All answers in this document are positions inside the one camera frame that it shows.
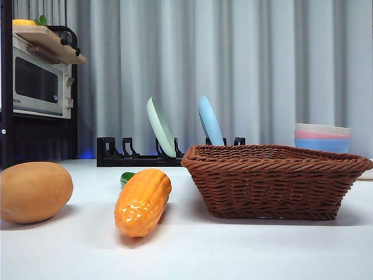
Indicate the beige bowl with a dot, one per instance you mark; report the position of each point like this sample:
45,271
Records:
322,129

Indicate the grey curtain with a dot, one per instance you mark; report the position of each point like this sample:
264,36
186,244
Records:
262,58

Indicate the white plate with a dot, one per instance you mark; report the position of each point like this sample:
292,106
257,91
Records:
367,174

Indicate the white toaster oven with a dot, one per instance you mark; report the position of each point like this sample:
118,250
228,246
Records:
38,84

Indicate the brown toy potato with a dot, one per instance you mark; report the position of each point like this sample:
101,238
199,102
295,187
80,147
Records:
32,192

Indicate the green toy leaf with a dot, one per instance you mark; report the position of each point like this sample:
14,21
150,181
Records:
41,20

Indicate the green toy cucumber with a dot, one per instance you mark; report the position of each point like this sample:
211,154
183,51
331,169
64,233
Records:
127,176

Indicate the pale blue plate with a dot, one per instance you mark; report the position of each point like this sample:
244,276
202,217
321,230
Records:
210,122

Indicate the black dish rack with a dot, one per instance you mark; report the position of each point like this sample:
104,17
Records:
116,161

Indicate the orange toy corn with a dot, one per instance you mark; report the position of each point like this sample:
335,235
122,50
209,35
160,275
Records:
142,204

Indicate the black shelf frame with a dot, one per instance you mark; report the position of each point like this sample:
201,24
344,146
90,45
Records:
43,140

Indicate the wooden cutting board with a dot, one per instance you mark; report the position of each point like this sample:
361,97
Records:
49,46

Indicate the pink bowl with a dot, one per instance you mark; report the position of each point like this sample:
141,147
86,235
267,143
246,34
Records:
320,136

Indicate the pale green plate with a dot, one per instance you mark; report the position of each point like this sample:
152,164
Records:
158,125

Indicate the brown wicker basket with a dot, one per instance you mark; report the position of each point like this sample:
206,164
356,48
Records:
268,186

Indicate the yellow toy fruit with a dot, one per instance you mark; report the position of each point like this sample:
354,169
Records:
24,22

